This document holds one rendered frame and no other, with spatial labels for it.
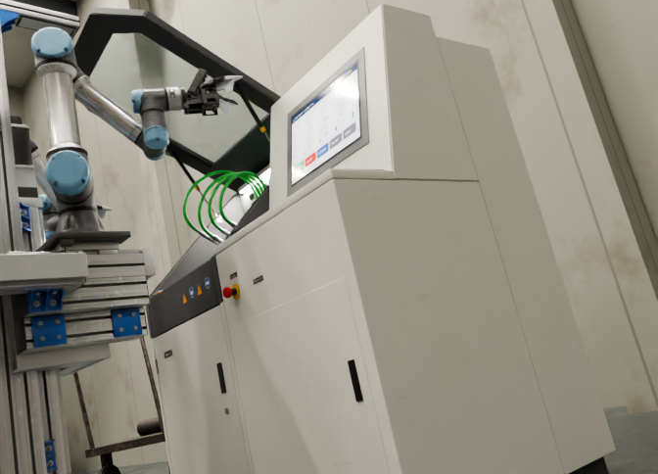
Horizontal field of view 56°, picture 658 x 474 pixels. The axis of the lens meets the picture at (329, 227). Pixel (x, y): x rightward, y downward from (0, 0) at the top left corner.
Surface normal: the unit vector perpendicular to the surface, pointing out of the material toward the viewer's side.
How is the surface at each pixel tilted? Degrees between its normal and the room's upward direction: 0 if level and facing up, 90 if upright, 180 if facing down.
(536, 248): 90
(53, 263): 90
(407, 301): 90
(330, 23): 90
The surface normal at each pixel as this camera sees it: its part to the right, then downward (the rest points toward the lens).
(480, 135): 0.57, -0.32
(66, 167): 0.29, -0.16
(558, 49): -0.73, 0.00
